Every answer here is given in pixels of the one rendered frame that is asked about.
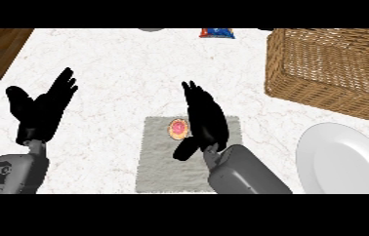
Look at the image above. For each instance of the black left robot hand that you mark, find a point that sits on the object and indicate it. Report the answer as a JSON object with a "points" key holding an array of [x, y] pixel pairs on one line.
{"points": [[46, 111]]}

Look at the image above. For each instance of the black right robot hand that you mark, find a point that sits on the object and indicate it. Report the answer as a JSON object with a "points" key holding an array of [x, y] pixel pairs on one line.
{"points": [[207, 119]]}

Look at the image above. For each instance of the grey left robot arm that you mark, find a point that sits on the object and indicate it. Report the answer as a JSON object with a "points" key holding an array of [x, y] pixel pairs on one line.
{"points": [[21, 171]]}

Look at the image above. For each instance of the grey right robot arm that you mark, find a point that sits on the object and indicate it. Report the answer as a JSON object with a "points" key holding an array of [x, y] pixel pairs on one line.
{"points": [[242, 173]]}

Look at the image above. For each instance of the grey cloth placemat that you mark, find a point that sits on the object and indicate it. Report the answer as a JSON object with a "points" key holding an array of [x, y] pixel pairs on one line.
{"points": [[163, 168]]}

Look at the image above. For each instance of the brown wicker basket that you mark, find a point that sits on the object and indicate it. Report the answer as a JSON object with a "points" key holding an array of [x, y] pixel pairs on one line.
{"points": [[319, 69]]}

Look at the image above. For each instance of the brown wooden cabinet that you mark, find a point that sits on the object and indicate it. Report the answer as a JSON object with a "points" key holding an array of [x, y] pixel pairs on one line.
{"points": [[11, 46]]}

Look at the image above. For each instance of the blue and red snack bag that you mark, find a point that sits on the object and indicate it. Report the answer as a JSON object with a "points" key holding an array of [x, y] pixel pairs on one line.
{"points": [[217, 33]]}

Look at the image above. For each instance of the white plate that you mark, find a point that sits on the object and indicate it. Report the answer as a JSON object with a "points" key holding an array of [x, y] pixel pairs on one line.
{"points": [[337, 158]]}

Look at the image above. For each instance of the grey round object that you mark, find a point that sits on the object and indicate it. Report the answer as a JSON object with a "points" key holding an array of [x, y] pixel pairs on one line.
{"points": [[151, 29]]}

